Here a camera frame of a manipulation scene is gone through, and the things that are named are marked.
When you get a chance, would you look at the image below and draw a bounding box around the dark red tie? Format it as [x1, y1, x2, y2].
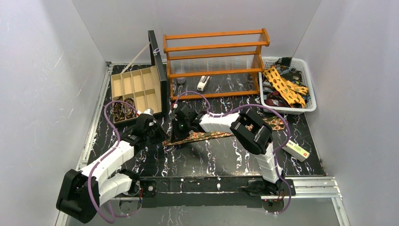
[264, 91, 290, 108]

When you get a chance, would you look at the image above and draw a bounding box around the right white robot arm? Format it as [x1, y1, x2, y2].
[170, 104, 284, 195]

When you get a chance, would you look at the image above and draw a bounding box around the black compartment tie box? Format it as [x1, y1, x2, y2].
[111, 30, 169, 123]

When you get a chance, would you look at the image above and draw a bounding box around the orange wooden shelf rack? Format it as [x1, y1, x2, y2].
[163, 28, 270, 101]

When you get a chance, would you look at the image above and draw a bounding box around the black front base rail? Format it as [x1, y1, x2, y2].
[140, 176, 296, 210]

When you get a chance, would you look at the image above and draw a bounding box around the rolled dark patterned tie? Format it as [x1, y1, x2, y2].
[112, 102, 125, 122]

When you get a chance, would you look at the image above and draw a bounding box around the white stapler-like object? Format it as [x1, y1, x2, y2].
[197, 76, 210, 92]

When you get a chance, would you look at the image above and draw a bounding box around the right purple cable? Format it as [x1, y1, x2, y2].
[173, 91, 292, 216]

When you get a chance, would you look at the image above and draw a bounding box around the yellow patterned tie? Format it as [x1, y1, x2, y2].
[262, 66, 309, 108]

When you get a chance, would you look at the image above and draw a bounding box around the white plastic basket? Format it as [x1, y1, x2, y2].
[258, 58, 317, 114]

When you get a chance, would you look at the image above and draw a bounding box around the rolled brown patterned tie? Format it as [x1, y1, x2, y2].
[122, 97, 136, 120]

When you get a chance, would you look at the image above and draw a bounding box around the small white cardboard box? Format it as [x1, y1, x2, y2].
[282, 140, 310, 162]

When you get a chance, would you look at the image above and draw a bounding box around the colourful floral patterned tie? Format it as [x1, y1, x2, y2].
[162, 116, 285, 146]

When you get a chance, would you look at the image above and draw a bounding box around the grey round object on shelf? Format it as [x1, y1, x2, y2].
[176, 77, 187, 85]

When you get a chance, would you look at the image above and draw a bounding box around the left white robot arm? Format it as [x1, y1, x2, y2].
[56, 108, 167, 223]

